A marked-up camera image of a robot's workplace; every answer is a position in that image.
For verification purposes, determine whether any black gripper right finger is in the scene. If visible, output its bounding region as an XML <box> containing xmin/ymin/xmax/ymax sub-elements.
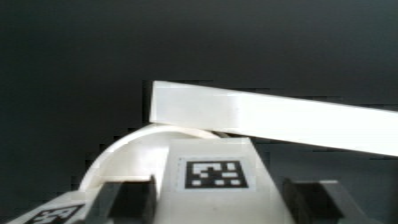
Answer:
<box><xmin>283</xmin><ymin>179</ymin><xmax>383</xmax><ymax>224</ymax></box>

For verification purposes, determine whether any white stool leg block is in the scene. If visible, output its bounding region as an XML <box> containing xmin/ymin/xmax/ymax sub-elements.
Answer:
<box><xmin>6</xmin><ymin>191</ymin><xmax>98</xmax><ymax>224</ymax></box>

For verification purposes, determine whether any white right fence bar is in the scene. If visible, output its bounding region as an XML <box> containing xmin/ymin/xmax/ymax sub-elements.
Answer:
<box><xmin>150</xmin><ymin>81</ymin><xmax>398</xmax><ymax>156</ymax></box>

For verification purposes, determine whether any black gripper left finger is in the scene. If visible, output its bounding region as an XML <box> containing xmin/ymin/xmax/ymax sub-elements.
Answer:
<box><xmin>77</xmin><ymin>177</ymin><xmax>159</xmax><ymax>224</ymax></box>

